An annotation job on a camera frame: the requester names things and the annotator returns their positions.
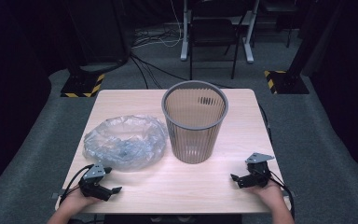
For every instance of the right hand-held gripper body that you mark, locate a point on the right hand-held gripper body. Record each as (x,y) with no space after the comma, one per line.
(258,179)

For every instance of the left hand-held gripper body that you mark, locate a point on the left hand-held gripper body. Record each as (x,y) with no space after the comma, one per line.
(93,174)

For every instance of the clear plastic trash bag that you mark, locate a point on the clear plastic trash bag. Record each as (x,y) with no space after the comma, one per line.
(136,146)

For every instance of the grey slatted plastic waste basket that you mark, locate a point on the grey slatted plastic waste basket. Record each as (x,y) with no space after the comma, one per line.
(195,141)

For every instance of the person's right hand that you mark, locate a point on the person's right hand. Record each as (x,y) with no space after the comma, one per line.
(273,194)

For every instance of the person's left hand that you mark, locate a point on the person's left hand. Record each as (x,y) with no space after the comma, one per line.
(76,202)

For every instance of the black stand with striped base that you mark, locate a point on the black stand with striped base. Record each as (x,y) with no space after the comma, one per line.
(80,84)
(289,81)

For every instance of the black folding chair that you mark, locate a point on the black folding chair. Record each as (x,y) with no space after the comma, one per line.
(213,31)

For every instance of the dark stool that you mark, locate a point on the dark stool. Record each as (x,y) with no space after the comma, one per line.
(281,9)

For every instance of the grey metal table bracket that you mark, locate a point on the grey metal table bracket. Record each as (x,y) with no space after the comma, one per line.
(289,194)
(55,196)

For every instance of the white metal desk frame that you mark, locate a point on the white metal desk frame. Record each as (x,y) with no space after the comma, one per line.
(184,37)

